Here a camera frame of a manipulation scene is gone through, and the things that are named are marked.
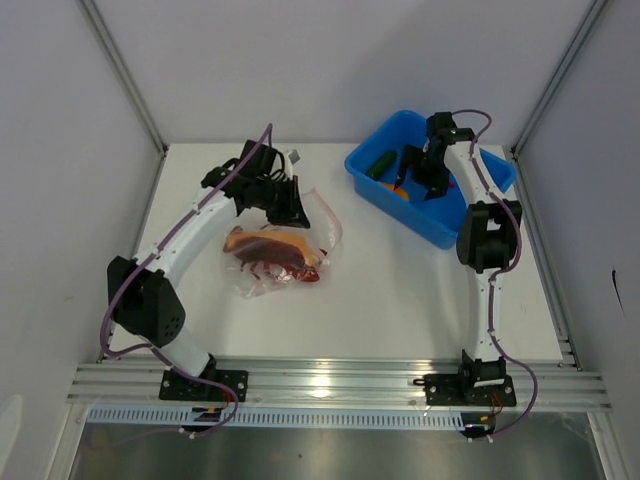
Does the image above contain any red toy lobster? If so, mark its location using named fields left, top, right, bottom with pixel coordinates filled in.
left=235, top=253, right=320, bottom=283

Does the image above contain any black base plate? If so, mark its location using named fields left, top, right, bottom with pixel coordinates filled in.
left=412, top=373, right=517, bottom=407
left=158, top=370, right=249, bottom=403

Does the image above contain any yellow orange toy fruit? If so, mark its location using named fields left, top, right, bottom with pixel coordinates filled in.
left=380, top=182, right=410, bottom=201

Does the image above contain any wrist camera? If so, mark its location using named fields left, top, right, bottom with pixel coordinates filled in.
left=284, top=149, right=301, bottom=165
left=426, top=111, right=457, bottom=140

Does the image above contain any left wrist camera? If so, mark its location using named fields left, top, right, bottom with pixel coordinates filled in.
left=284, top=149, right=301, bottom=165

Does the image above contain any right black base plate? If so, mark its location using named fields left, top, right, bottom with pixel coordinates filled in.
left=412, top=373, right=517, bottom=407

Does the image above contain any aluminium rail frame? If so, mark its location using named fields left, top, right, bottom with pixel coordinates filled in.
left=67, top=355, right=612, bottom=412

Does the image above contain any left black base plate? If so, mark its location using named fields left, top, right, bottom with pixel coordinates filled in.
left=158, top=370, right=249, bottom=403

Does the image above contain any clear zip top bag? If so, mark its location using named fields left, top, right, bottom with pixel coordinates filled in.
left=222, top=189, right=343, bottom=299

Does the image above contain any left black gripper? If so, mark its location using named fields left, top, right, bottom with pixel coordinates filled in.
left=256, top=175, right=309, bottom=229

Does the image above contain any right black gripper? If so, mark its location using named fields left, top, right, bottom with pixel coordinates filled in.
left=394, top=145, right=449, bottom=201

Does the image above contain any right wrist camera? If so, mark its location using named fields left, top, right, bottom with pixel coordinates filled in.
left=426, top=111, right=457, bottom=140

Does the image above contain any slotted cable duct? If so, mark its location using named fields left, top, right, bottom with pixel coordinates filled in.
left=87, top=404, right=464, bottom=431

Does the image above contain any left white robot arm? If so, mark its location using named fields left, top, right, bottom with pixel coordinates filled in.
left=103, top=140, right=310, bottom=400

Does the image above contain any blue plastic bin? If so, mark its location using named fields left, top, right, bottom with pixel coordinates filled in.
left=343, top=109, right=518, bottom=251

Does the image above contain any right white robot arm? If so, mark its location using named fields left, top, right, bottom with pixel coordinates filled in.
left=394, top=118, right=522, bottom=404

